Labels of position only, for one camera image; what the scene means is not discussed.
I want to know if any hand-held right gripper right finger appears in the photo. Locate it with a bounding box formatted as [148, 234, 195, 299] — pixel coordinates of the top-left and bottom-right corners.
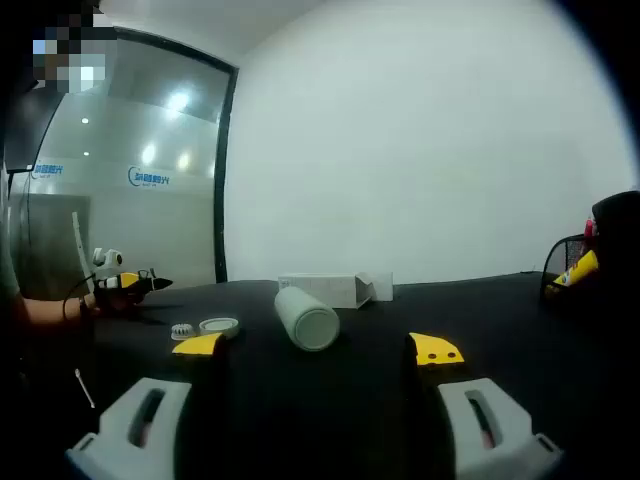
[402, 332, 566, 480]

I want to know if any pale green cup body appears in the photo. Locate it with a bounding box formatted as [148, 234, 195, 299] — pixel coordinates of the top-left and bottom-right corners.
[273, 286, 341, 352]

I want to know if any white door handle bar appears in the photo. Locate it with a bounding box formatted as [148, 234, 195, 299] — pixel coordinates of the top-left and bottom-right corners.
[71, 211, 97, 294]

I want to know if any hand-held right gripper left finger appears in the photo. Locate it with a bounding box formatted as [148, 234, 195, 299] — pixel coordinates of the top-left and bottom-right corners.
[64, 332, 236, 480]

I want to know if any black mesh basket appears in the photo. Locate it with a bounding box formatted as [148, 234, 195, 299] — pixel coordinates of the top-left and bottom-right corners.
[541, 233, 601, 301]

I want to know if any pale round cup lid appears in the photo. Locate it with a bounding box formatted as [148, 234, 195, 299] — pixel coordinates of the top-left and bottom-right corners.
[198, 317, 241, 339]

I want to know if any white cardboard box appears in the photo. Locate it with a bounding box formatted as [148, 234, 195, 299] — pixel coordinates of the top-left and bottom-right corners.
[277, 272, 395, 310]

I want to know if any black monitor screen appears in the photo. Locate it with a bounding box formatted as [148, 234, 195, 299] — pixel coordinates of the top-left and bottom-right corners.
[4, 82, 69, 174]

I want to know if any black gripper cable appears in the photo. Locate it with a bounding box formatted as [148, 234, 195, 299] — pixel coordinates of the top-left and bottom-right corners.
[62, 273, 100, 321]

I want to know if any person's left hand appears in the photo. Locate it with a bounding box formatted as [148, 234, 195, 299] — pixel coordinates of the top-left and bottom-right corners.
[82, 287, 146, 316]

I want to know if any dark rounded object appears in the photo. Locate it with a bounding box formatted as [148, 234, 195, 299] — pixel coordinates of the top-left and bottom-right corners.
[591, 190, 640, 301]

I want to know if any yellow packet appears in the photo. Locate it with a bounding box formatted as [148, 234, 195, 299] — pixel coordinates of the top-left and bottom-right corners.
[544, 249, 600, 297]

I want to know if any white thin stick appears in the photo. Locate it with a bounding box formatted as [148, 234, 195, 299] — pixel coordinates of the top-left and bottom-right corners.
[74, 368, 96, 409]

